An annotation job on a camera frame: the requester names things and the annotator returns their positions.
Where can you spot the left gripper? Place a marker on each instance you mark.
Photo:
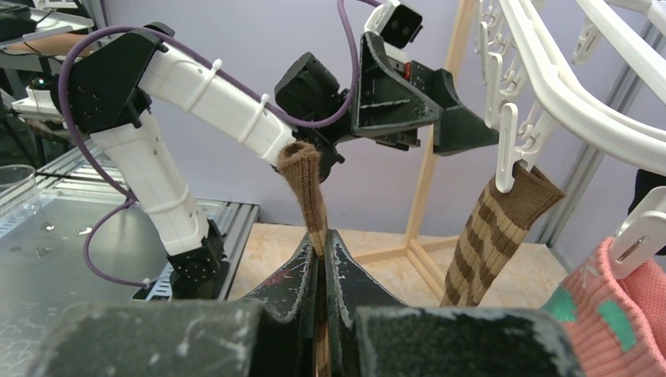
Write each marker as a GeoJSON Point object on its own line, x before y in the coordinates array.
{"type": "Point", "coordinates": [391, 104]}

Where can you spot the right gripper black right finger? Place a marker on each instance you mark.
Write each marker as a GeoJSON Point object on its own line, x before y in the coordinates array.
{"type": "Point", "coordinates": [374, 333]}

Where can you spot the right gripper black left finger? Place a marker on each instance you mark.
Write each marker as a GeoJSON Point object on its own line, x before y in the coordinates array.
{"type": "Point", "coordinates": [267, 332]}

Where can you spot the brown striped sock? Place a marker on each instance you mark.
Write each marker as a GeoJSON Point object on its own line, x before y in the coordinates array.
{"type": "Point", "coordinates": [298, 163]}
{"type": "Point", "coordinates": [495, 229]}

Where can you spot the white plastic clip hanger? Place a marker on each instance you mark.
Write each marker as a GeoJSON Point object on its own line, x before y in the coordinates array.
{"type": "Point", "coordinates": [561, 100]}

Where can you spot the wooden clothes rack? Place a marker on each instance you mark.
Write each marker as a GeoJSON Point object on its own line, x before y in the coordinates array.
{"type": "Point", "coordinates": [415, 251]}

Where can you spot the black hanging sock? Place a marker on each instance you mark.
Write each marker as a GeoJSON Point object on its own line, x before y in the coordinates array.
{"type": "Point", "coordinates": [645, 181]}

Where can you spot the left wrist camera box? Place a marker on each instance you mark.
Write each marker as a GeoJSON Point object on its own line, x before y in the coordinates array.
{"type": "Point", "coordinates": [395, 22]}

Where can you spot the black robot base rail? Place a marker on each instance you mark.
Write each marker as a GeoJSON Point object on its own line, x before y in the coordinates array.
{"type": "Point", "coordinates": [68, 229]}

